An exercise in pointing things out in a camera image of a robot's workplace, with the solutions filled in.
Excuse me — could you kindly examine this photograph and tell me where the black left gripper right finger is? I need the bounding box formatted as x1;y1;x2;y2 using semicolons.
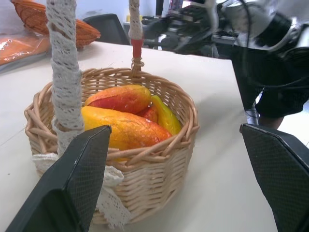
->
239;123;309;232

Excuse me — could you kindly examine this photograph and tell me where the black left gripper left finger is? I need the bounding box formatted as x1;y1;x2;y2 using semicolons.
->
4;124;112;232

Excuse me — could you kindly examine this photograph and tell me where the orange woven basket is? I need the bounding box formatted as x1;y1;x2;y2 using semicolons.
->
11;0;101;50

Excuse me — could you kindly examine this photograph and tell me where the large orange yellow mango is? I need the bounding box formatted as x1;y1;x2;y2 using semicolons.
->
81;106;173;162

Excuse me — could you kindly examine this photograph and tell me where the black office chair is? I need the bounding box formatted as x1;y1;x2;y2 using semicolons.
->
83;13;131;46

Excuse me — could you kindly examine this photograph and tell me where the yellow-green mango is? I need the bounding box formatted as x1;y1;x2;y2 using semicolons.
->
151;95;182;136

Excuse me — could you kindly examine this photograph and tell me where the red orange mango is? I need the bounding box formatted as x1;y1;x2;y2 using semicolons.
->
84;84;152;114

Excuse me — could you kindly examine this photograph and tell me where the small red mango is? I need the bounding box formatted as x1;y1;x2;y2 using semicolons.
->
137;106;159;124

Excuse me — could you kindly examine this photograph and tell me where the orange item in plastic bag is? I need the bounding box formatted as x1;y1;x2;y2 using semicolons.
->
0;35;53;66

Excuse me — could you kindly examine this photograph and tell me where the wicker basket with lace handle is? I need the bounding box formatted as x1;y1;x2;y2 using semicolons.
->
24;0;200;230

